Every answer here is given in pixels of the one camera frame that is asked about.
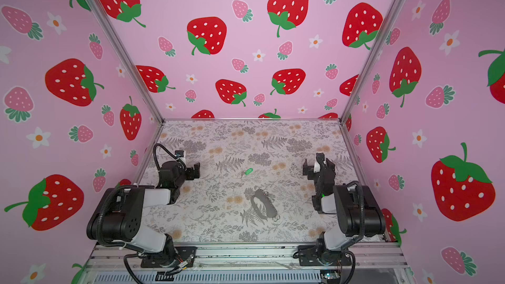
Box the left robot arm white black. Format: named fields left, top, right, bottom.
left=86, top=161, right=201, bottom=270

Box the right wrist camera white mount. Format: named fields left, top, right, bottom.
left=312, top=160, right=321, bottom=173

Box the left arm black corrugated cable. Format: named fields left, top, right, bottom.
left=152, top=143, right=186, bottom=172

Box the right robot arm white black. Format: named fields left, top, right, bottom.
left=293, top=153, right=386, bottom=266

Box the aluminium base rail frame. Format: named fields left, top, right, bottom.
left=80, top=240, right=411, bottom=284

